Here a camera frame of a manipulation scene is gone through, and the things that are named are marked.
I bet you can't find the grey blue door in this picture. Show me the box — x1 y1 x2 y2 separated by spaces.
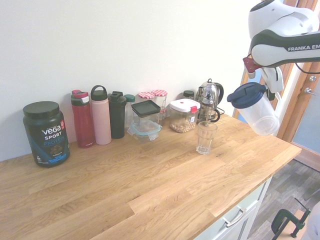
291 62 320 161

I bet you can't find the glass container teal lid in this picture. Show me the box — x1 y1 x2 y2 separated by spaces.
126 119 163 144

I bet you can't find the white drawer cabinet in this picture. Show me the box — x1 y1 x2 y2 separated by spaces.
193 174 275 240

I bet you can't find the wooden robot mounting board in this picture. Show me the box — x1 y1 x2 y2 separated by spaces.
274 209 311 240

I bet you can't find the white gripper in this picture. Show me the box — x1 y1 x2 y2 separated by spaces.
261 65 285 102

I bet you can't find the white wrist camera red mount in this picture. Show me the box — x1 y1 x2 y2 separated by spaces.
242 56 261 80

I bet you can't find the black shaker bottle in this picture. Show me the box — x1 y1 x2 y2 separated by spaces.
107 90 128 140

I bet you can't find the glass French press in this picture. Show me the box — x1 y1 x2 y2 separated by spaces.
199 86 221 126

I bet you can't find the clear jar green lid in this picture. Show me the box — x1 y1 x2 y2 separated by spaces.
123 94 136 128

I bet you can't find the red water bottle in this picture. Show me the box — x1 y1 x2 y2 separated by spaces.
70 89 96 149

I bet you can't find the clear drinking glass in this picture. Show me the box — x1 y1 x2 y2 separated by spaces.
195 120 219 155

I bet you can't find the pink bottle black lid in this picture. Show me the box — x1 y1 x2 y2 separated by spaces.
90 84 113 146

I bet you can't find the steel electric kettle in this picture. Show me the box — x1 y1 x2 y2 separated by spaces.
195 78 225 118

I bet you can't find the black Vega protein tub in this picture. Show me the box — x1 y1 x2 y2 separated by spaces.
22 101 71 169

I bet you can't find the clear jar dark lid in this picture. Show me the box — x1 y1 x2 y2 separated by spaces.
181 90 196 101

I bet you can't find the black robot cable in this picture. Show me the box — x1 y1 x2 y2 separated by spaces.
294 62 320 75

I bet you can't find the cereal container white lid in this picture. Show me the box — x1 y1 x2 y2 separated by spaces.
169 98 202 134

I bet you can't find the clear pitcher blue lid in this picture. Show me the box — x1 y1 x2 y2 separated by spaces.
226 82 283 137

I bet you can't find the square canister black lid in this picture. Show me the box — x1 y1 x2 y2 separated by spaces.
131 100 162 126

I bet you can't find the glass jar red checkered lid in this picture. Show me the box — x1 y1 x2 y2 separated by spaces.
151 89 168 111
138 91 155 104

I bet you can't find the wooden door frame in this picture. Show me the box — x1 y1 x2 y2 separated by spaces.
231 0 320 146

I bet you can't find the metal drawer handle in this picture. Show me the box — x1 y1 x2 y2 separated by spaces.
222 206 247 228

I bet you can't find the green clamp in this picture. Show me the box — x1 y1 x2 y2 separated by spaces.
271 198 312 238

